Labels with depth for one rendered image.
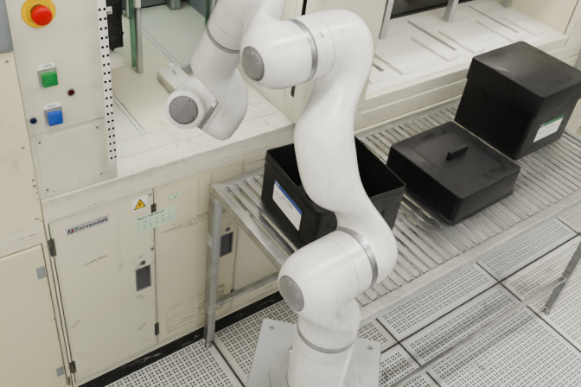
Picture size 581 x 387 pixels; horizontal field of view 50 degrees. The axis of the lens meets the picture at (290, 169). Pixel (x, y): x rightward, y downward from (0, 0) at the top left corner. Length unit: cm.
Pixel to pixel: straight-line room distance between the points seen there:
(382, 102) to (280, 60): 127
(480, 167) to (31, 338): 138
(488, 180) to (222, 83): 94
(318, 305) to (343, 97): 34
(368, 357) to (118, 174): 78
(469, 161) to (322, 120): 100
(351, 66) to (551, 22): 205
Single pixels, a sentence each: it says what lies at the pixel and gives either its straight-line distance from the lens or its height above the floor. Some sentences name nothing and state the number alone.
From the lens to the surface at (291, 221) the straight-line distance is 164.
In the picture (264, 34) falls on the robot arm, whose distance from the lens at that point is 93.
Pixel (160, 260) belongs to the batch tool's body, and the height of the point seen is 50.
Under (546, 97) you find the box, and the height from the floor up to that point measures 101.
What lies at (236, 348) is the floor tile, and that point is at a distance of 238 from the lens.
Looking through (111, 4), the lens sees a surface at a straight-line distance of 204.
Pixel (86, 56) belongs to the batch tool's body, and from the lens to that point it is 146.
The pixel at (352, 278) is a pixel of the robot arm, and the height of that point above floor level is 116.
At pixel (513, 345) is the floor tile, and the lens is 267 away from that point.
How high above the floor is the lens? 194
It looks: 38 degrees down
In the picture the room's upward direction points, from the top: 8 degrees clockwise
